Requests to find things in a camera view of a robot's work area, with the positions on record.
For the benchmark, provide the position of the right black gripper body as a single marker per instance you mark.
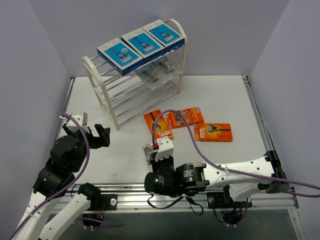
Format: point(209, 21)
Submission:
point(162, 161)

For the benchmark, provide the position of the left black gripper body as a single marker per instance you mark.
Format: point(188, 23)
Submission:
point(89, 138)

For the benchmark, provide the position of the small blue cartridge pack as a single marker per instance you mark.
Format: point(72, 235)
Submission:
point(150, 154)

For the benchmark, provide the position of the orange Gillette Fusion5 box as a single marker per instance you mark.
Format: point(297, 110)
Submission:
point(213, 132)
point(161, 127)

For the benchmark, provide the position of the orange Gillette styler box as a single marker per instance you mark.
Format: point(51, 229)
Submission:
point(192, 115)

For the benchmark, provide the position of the blue Harry's box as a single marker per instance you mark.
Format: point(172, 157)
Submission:
point(165, 35)
point(120, 56)
point(144, 44)

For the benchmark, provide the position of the gillette razor blister pack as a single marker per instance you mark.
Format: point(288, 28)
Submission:
point(167, 68)
point(154, 76)

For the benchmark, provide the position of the Gillette razor blister pack front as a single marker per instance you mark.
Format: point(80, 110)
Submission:
point(167, 68)

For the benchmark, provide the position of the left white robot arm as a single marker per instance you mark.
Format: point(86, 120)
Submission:
point(51, 185)

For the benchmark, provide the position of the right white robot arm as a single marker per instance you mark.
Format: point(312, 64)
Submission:
point(240, 180)

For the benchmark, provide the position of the cream metal-rod shelf rack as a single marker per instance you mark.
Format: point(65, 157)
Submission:
point(123, 98)

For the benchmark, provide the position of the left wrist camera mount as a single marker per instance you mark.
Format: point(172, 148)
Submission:
point(81, 118)

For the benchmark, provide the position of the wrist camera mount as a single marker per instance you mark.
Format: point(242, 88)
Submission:
point(81, 118)
point(165, 148)

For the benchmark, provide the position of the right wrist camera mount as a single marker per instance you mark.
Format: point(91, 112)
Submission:
point(165, 148)

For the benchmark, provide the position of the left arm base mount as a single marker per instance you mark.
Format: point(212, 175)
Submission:
point(99, 207)

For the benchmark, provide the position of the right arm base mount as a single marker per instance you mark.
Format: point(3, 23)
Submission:
point(226, 210)

